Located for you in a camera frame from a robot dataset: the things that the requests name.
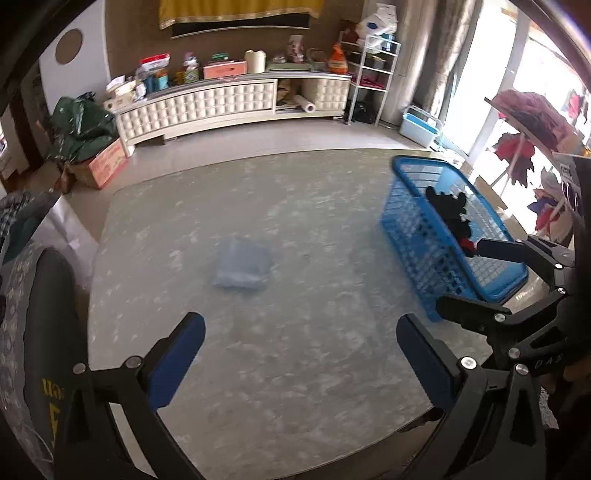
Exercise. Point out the white metal shelf rack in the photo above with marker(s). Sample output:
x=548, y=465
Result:
x=371, y=72

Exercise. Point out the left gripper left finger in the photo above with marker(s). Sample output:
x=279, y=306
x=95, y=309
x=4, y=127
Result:
x=141, y=386

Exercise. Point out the standing air conditioner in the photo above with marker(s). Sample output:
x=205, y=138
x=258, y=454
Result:
x=416, y=19

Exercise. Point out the grey chair cover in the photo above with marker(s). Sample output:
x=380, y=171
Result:
x=43, y=335

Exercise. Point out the cardboard box with red print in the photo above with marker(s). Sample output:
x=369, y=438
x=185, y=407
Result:
x=97, y=172

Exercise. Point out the white paper roll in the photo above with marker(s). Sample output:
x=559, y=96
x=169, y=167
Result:
x=306, y=105

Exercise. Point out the green plastic bag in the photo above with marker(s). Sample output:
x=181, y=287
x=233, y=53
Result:
x=82, y=129

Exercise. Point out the yellow cloth TV cover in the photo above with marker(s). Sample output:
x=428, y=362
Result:
x=206, y=11

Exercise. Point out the white tufted TV cabinet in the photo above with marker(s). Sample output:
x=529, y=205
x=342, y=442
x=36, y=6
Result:
x=213, y=104

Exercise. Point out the pink drawer box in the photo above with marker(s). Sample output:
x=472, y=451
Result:
x=224, y=69

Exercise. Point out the silver gift bag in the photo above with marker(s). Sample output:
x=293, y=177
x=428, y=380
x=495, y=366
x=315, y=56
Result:
x=49, y=220

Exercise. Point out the patterned curtain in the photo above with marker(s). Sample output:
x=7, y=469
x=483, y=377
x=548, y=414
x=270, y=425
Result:
x=450, y=29

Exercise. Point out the pink clothes pile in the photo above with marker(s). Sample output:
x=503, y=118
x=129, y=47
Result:
x=537, y=114

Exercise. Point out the light blue cloth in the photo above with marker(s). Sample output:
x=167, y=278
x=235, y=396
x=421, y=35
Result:
x=242, y=264

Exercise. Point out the white jug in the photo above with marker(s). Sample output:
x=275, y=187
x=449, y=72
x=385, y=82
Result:
x=255, y=61

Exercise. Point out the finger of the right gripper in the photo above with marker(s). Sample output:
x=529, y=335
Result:
x=470, y=314
x=534, y=252

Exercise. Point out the blue white storage bin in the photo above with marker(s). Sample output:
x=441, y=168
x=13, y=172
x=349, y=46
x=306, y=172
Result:
x=420, y=126

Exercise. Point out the wooden clothes rack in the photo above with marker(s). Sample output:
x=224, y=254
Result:
x=518, y=149

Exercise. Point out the white plastic bag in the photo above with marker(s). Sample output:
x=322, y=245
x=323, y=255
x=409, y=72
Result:
x=383, y=21

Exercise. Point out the blue plastic basket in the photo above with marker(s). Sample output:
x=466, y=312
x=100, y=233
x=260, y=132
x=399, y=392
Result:
x=431, y=256

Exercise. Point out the black plush toy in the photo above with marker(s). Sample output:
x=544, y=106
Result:
x=452, y=209

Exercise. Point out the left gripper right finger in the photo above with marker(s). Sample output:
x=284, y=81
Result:
x=491, y=426

